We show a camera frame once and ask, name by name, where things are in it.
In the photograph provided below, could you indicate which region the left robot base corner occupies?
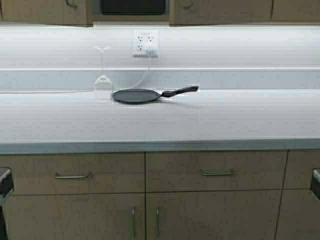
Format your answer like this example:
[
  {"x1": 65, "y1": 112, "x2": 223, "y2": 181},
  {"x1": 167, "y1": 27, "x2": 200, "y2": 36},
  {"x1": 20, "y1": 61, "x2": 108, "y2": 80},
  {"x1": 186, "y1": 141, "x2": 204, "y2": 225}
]
[{"x1": 0, "y1": 167, "x2": 14, "y2": 206}]

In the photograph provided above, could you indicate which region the white power adapter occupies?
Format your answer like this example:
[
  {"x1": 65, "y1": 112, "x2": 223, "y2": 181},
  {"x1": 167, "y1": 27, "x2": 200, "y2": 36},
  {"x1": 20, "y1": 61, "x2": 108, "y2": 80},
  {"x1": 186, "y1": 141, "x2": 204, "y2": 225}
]
[{"x1": 144, "y1": 44, "x2": 157, "y2": 56}]

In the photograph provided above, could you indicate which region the left wooden drawer front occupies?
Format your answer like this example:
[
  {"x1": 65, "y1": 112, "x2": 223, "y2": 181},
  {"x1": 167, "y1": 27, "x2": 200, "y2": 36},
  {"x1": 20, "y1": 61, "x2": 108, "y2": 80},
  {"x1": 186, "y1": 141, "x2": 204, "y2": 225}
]
[{"x1": 0, "y1": 153, "x2": 145, "y2": 195}]

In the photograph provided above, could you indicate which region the right wooden drawer front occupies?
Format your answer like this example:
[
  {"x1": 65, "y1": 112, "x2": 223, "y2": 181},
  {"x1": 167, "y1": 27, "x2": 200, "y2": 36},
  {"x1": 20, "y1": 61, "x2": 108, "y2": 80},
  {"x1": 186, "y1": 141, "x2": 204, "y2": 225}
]
[{"x1": 146, "y1": 150, "x2": 287, "y2": 192}]

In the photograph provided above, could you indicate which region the white wall outlet plate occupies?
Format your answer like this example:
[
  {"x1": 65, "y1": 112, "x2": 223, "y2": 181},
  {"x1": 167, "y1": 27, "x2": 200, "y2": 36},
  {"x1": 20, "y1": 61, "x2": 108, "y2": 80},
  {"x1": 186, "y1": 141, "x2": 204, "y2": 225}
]
[{"x1": 132, "y1": 29, "x2": 159, "y2": 58}]

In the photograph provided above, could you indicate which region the black cooking pot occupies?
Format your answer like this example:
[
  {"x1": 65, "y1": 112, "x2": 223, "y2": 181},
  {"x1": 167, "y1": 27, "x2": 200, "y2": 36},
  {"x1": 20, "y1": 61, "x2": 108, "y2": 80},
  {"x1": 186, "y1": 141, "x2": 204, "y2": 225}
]
[{"x1": 100, "y1": 0, "x2": 166, "y2": 16}]

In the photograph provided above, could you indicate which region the cabinet door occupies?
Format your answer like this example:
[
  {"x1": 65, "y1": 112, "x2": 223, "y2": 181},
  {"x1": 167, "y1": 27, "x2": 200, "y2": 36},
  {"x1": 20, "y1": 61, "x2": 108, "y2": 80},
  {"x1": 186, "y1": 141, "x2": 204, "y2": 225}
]
[
  {"x1": 0, "y1": 0, "x2": 93, "y2": 27},
  {"x1": 275, "y1": 149, "x2": 320, "y2": 240},
  {"x1": 146, "y1": 190, "x2": 281, "y2": 240},
  {"x1": 168, "y1": 0, "x2": 273, "y2": 26},
  {"x1": 3, "y1": 193, "x2": 146, "y2": 240}
]

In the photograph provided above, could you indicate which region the upside-down clear wine glass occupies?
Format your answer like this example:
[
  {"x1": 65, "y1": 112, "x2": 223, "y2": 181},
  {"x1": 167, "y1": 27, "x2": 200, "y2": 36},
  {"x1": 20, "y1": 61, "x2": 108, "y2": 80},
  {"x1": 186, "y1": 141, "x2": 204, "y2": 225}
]
[{"x1": 93, "y1": 46, "x2": 114, "y2": 102}]

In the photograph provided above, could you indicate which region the wooden drawer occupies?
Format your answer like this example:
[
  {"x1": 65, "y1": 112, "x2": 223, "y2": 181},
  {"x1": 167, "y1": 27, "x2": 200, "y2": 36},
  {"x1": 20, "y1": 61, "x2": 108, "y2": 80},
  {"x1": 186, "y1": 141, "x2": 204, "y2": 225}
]
[
  {"x1": 0, "y1": 153, "x2": 145, "y2": 195},
  {"x1": 146, "y1": 150, "x2": 287, "y2": 192}
]

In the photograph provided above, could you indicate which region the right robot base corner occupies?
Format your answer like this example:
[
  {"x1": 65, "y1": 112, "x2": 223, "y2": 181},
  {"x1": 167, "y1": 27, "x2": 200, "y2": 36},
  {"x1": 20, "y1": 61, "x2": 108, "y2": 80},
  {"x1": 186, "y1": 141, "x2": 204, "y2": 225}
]
[{"x1": 310, "y1": 168, "x2": 320, "y2": 200}]

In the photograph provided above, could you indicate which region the black flat crepe pan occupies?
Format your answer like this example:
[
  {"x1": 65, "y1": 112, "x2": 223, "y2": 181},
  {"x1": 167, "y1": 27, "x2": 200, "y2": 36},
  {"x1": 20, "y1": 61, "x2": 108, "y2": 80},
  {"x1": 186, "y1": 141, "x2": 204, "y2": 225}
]
[{"x1": 111, "y1": 85, "x2": 199, "y2": 104}]

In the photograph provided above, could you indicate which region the white charging cable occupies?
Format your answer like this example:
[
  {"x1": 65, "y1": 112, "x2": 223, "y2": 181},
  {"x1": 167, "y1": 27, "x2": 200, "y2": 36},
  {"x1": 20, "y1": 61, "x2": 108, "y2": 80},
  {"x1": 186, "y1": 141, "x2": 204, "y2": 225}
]
[{"x1": 0, "y1": 52, "x2": 152, "y2": 94}]

